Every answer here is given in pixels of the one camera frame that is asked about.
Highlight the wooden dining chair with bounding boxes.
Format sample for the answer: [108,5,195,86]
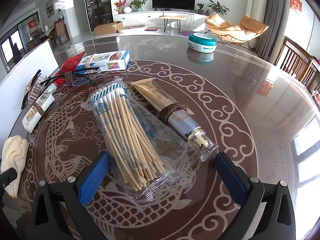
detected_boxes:
[299,57,320,93]
[274,36,313,74]

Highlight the red flowers in vase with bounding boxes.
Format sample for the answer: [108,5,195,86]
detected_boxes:
[114,0,128,14]

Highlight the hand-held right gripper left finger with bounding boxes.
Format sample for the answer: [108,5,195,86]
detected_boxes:
[29,151,112,240]

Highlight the glass display cabinet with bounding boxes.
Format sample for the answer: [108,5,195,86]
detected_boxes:
[83,0,114,32]

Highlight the red pouch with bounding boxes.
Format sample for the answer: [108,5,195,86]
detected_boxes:
[54,51,87,85]

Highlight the packet of cotton swabs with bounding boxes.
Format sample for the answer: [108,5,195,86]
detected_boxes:
[80,76,184,207]

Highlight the teal round tin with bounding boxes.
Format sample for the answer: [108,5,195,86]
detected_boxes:
[187,32,217,53]

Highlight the orange lounge chair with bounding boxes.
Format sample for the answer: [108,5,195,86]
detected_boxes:
[204,14,269,49]

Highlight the white television cabinet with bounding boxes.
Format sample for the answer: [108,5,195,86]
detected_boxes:
[112,10,213,33]

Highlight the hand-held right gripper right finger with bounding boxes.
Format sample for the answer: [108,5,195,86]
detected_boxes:
[214,152,297,240]

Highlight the wall painting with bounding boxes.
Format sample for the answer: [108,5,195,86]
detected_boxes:
[45,0,55,18]

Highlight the wooden bench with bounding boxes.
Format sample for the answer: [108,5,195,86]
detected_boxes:
[159,15,187,32]

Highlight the cardboard box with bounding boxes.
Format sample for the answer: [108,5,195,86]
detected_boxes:
[94,21,124,36]

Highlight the white tube with twine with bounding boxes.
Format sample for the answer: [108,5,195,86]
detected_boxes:
[22,94,56,133]

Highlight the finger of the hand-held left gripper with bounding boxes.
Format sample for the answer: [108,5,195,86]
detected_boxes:
[0,168,18,189]

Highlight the white cotton glove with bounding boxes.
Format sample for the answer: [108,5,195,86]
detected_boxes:
[0,135,29,199]

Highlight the black frame glasses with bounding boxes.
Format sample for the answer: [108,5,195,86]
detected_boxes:
[40,66,103,88]

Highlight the grey curtain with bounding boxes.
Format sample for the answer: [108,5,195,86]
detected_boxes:
[256,0,287,60]

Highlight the large white panel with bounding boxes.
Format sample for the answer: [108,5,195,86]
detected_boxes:
[0,39,59,105]

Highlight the large leafy potted plant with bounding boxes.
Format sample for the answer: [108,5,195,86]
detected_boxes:
[207,0,230,15]

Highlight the red wall hanging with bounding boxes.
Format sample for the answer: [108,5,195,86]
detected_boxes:
[290,0,302,13]

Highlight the bushy green potted plant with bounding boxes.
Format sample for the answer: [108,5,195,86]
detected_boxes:
[129,0,147,12]

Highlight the white floor cushion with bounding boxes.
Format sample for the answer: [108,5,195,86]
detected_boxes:
[117,24,146,33]

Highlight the blue white medicine box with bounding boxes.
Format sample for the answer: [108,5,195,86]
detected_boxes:
[75,50,132,71]

